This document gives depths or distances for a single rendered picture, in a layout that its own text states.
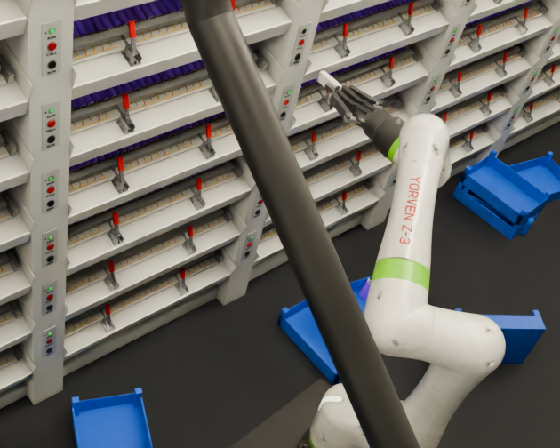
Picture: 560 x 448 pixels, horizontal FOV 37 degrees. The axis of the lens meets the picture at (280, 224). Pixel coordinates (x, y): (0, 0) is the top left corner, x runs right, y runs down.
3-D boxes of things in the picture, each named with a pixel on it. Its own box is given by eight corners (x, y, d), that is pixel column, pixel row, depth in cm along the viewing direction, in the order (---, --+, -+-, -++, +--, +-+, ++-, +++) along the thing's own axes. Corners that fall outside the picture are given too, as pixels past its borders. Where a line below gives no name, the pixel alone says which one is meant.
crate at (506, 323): (522, 364, 292) (515, 344, 298) (546, 329, 278) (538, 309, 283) (441, 363, 285) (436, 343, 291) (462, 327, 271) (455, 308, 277)
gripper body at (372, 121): (368, 148, 202) (343, 125, 206) (392, 137, 207) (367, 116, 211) (377, 124, 197) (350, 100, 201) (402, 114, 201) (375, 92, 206)
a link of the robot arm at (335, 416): (366, 473, 204) (388, 435, 190) (304, 459, 203) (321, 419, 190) (371, 427, 213) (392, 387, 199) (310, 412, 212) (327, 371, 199)
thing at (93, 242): (246, 196, 249) (263, 173, 238) (63, 277, 215) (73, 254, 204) (210, 141, 253) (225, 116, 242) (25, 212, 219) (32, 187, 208)
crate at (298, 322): (379, 360, 281) (385, 346, 275) (335, 388, 270) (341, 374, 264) (319, 299, 294) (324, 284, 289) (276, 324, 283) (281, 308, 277)
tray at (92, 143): (270, 94, 222) (284, 72, 214) (66, 168, 188) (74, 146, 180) (230, 36, 226) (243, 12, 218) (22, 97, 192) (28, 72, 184)
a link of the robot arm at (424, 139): (378, 276, 179) (431, 282, 176) (372, 254, 169) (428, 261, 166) (404, 129, 193) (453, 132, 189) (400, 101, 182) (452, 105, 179)
